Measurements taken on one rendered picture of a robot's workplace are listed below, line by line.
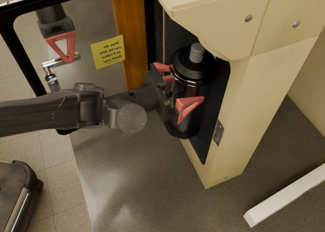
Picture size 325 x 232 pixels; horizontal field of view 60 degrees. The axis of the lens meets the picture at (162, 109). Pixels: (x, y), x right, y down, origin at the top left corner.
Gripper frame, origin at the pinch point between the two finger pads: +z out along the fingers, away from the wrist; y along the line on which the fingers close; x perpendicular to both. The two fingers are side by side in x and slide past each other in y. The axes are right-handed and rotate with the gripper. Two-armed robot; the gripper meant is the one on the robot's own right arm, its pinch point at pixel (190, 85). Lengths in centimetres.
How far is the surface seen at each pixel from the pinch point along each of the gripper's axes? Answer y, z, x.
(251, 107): -16.4, 0.9, -10.7
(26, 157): 76, -59, 123
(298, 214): -32.0, 17.1, 22.2
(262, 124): -16.8, 6.5, -3.0
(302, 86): -1.6, 43.0, 16.5
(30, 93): 131, -48, 122
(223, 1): -15.8, -10.6, -32.2
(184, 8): -15.6, -14.6, -32.2
